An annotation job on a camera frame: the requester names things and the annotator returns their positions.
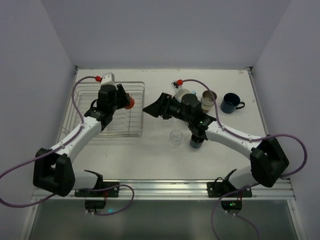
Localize small blue cup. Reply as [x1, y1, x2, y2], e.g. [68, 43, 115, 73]
[189, 134, 205, 149]

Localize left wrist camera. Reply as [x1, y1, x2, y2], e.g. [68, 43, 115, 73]
[100, 72, 117, 89]

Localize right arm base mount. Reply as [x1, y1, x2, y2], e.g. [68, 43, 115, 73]
[206, 177, 253, 214]

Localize metal wire dish rack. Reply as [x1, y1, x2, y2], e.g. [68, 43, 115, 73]
[59, 81, 145, 140]

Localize purple cable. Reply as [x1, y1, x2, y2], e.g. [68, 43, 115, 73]
[0, 76, 102, 208]
[176, 78, 308, 240]

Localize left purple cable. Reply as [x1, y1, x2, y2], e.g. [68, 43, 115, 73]
[0, 76, 102, 208]

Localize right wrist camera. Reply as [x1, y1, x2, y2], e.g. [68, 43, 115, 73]
[171, 79, 189, 101]

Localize aluminium front rail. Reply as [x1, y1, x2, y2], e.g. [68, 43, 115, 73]
[31, 179, 293, 201]

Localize orange cup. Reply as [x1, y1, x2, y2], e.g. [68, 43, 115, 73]
[124, 97, 135, 110]

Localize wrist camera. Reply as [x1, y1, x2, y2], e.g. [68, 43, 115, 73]
[171, 79, 189, 101]
[100, 72, 117, 89]

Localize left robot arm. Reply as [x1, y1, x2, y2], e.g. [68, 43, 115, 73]
[33, 82, 133, 197]

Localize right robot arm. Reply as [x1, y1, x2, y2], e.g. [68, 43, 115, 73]
[143, 93, 289, 194]

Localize dark blue mug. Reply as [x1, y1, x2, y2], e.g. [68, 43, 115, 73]
[220, 92, 246, 114]

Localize beige cup with brown band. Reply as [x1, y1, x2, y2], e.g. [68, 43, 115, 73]
[200, 90, 217, 113]

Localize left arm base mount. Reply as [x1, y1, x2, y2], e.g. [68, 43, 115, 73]
[74, 181, 120, 213]

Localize clear glass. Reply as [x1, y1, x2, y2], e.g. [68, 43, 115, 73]
[161, 118, 173, 126]
[169, 129, 183, 148]

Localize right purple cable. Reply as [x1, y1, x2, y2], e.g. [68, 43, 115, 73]
[176, 78, 308, 240]

